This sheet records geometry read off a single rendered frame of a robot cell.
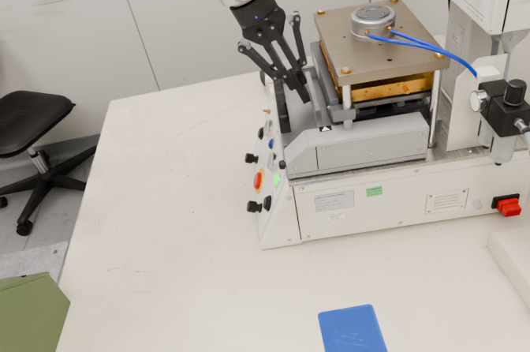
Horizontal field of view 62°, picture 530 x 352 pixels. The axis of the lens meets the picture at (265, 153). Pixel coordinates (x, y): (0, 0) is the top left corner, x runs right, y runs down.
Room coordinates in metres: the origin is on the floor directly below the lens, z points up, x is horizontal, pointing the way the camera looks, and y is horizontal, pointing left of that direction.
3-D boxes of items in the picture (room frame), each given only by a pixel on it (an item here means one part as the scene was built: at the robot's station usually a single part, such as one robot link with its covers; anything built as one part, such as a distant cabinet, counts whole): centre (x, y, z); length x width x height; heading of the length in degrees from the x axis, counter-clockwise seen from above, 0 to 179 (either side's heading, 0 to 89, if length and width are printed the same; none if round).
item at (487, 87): (0.51, -0.35, 1.05); 0.15 x 0.05 x 0.15; 176
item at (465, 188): (0.72, -0.23, 0.84); 0.53 x 0.37 x 0.17; 86
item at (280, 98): (0.75, -0.05, 0.99); 0.15 x 0.02 x 0.04; 176
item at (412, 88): (0.73, -0.23, 1.07); 0.22 x 0.17 x 0.10; 176
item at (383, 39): (0.72, -0.27, 1.08); 0.31 x 0.24 x 0.13; 176
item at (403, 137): (0.61, -0.15, 0.97); 0.26 x 0.05 x 0.07; 86
